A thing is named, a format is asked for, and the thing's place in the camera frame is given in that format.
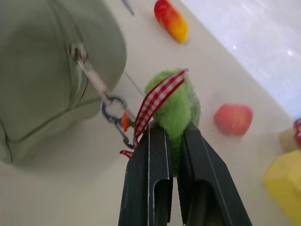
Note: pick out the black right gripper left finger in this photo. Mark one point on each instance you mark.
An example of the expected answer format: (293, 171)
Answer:
(143, 179)

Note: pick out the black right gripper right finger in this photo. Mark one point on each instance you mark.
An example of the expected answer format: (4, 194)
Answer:
(207, 181)

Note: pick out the red toy fruit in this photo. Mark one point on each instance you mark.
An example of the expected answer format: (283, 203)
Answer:
(297, 130)

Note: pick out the yellow block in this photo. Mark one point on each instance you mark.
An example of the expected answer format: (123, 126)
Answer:
(285, 181)

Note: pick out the pink toy apple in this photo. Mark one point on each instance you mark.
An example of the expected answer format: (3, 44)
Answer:
(233, 118)

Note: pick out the green fabric pouch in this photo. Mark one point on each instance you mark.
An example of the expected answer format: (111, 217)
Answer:
(47, 77)

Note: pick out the red and yellow toy mango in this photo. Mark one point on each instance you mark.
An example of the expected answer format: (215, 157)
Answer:
(171, 20)

